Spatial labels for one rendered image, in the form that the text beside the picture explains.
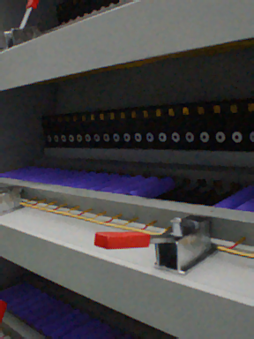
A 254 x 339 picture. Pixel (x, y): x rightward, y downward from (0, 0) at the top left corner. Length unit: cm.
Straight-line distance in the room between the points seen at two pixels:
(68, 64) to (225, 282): 25
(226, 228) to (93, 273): 11
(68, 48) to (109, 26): 6
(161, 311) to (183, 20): 20
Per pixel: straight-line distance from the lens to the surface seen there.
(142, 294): 29
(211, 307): 25
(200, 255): 28
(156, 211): 33
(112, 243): 22
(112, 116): 54
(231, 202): 34
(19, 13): 73
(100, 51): 36
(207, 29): 29
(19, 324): 56
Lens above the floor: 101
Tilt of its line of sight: level
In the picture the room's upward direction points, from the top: 6 degrees clockwise
